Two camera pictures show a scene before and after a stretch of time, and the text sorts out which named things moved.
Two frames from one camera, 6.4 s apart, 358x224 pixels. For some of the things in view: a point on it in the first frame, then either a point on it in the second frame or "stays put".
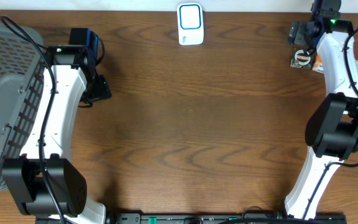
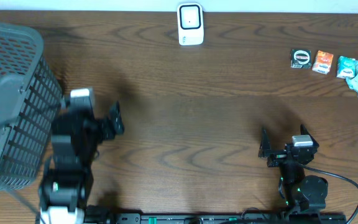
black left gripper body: [101, 90] to [105, 128]
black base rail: [223, 218] stays put
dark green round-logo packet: [302, 58] stays put
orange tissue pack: [318, 64] stays put
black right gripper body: [299, 29] to [278, 156]
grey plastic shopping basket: [12, 62] stays put
